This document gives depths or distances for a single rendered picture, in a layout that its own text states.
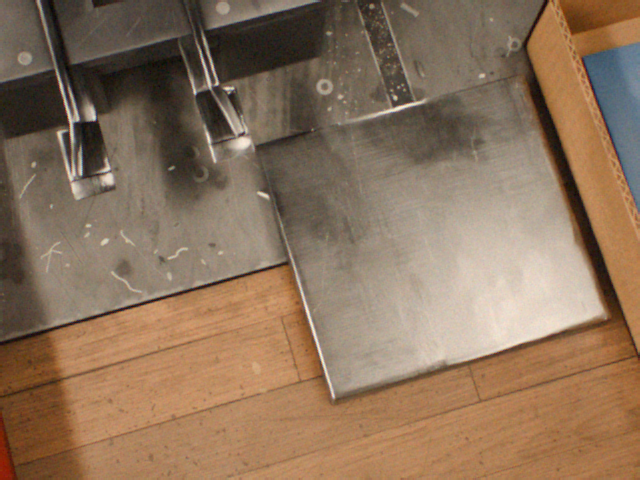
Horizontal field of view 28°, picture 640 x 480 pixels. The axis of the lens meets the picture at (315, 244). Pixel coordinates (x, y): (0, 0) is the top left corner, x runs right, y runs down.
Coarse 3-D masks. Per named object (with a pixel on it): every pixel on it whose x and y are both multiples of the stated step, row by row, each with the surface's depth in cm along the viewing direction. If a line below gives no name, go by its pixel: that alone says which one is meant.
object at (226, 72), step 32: (256, 32) 74; (288, 32) 75; (320, 32) 76; (128, 64) 73; (224, 64) 77; (256, 64) 78; (288, 64) 80; (0, 96) 72; (32, 96) 73; (96, 96) 76; (0, 128) 76; (32, 128) 77
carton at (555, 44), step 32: (544, 0) 75; (576, 0) 75; (608, 0) 77; (544, 32) 77; (576, 32) 81; (608, 32) 81; (544, 64) 78; (576, 64) 73; (544, 96) 80; (576, 96) 74; (576, 128) 76; (576, 160) 77; (608, 160) 72; (608, 192) 74; (608, 224) 75; (608, 256) 76
